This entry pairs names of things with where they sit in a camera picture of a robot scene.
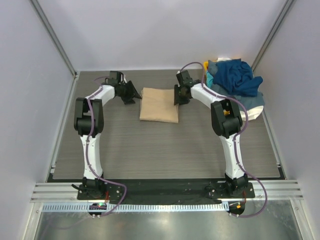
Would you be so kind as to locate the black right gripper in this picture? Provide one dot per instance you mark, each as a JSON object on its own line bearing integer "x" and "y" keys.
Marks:
{"x": 180, "y": 94}

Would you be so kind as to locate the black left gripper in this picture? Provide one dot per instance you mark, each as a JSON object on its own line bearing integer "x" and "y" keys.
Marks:
{"x": 128, "y": 92}

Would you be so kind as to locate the beige t-shirt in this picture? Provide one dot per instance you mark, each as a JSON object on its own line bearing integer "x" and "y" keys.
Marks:
{"x": 157, "y": 105}

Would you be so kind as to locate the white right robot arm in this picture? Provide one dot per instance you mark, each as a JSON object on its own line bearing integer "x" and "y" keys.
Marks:
{"x": 226, "y": 122}

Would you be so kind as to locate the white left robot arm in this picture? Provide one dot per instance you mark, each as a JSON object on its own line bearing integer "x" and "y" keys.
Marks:
{"x": 89, "y": 124}

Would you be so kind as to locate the cyan t-shirt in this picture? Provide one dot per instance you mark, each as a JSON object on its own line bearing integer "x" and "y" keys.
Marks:
{"x": 209, "y": 79}

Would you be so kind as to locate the yellow plastic bin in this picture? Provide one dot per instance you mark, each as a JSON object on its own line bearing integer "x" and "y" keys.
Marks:
{"x": 206, "y": 64}

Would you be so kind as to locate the dark blue t-shirt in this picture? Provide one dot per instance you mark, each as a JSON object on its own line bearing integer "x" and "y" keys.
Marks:
{"x": 236, "y": 77}

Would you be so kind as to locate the grey-blue t-shirt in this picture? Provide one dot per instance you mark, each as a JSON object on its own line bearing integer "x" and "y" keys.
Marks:
{"x": 248, "y": 102}

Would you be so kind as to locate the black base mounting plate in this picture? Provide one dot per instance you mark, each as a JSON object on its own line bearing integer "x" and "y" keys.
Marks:
{"x": 172, "y": 191}

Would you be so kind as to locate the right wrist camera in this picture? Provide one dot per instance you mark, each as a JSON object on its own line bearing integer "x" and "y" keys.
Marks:
{"x": 183, "y": 78}

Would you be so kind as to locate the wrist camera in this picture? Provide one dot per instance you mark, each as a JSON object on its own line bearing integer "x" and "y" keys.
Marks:
{"x": 183, "y": 78}
{"x": 115, "y": 78}

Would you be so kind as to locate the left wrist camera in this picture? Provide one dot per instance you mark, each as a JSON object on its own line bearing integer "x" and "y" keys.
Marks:
{"x": 115, "y": 78}

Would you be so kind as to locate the slotted cable duct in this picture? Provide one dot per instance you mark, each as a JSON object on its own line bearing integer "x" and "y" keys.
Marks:
{"x": 98, "y": 207}

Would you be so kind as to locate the aluminium frame rail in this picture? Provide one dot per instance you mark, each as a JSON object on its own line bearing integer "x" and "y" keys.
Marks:
{"x": 64, "y": 192}

